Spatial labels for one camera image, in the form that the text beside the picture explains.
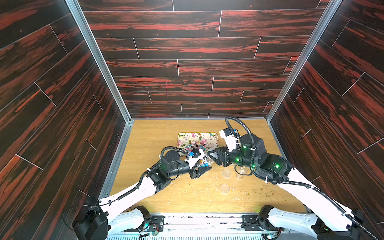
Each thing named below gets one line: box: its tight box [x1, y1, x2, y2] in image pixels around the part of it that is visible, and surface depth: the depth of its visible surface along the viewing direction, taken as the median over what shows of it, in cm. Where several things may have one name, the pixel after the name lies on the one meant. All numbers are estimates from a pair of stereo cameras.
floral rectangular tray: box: [177, 132, 220, 158], surface depth 109 cm
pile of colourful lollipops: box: [186, 141, 207, 156], surface depth 104 cm
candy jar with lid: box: [198, 156, 214, 168], surface depth 68 cm
